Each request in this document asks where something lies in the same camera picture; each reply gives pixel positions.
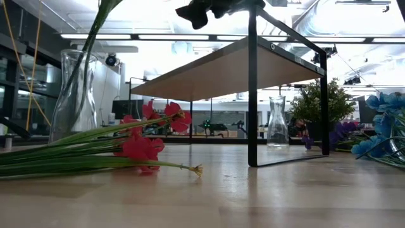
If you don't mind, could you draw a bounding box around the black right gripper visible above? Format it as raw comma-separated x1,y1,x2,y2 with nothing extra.
175,0,267,31

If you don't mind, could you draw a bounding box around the red-orange artificial flower bunch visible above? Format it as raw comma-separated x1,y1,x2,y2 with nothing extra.
0,100,204,179

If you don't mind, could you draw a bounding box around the clear glass vase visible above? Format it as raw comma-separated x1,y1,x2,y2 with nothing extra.
266,96,289,149
49,49,99,143

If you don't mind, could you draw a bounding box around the long white light strip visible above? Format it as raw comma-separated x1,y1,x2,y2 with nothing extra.
59,32,405,44

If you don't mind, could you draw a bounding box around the black computer monitor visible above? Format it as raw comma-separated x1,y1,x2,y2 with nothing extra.
111,99,145,120

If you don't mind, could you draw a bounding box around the green potted plant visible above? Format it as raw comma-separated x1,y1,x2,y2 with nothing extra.
289,78,356,143

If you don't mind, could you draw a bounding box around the person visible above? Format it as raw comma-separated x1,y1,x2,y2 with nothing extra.
289,117,306,137

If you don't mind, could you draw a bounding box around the blue artificial flower bunch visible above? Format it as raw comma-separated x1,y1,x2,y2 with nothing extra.
350,91,405,169

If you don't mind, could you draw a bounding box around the wooden shelf with black frame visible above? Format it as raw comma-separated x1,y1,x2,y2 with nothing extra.
128,5,330,168

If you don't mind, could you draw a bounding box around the black aluminium table frame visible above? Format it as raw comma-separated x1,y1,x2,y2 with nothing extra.
12,134,317,146

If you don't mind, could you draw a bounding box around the yellow hanging cable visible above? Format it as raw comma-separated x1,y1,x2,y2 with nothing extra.
25,0,42,129

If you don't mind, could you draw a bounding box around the yellow power cable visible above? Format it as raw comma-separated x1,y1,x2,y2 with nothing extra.
1,0,53,127

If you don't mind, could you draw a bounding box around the small grey metal post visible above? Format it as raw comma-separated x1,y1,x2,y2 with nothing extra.
3,132,14,151

